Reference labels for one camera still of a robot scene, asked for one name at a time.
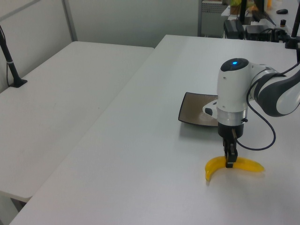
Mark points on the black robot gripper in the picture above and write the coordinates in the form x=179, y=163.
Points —
x=230, y=131

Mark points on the yellow banana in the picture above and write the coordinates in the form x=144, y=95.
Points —
x=248, y=166

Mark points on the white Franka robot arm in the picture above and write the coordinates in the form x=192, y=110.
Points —
x=232, y=89

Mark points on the square brown ceramic plate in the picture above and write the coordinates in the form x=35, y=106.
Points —
x=189, y=107

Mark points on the black electronics box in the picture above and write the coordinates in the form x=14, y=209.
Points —
x=257, y=32

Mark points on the black power supply box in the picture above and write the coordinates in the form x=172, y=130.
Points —
x=233, y=29

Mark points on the grey perforated metal cabinet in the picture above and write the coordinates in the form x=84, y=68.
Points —
x=211, y=14

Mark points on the small black red cylinder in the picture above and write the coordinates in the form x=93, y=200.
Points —
x=283, y=23

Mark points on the black monitor stand pole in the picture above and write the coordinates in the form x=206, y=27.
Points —
x=243, y=11

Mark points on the potted green plant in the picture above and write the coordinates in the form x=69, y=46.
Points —
x=235, y=7

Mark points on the black computer mouse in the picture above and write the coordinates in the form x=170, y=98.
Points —
x=282, y=11

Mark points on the orange bottle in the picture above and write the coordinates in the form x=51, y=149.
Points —
x=269, y=4

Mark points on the white side table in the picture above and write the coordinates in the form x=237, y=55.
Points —
x=58, y=98

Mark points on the black clamped camera stand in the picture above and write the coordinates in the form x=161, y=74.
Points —
x=294, y=30

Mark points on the grey partition frame post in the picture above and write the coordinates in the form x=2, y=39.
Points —
x=69, y=21

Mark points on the black camera stand pole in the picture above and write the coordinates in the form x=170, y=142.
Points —
x=10, y=65

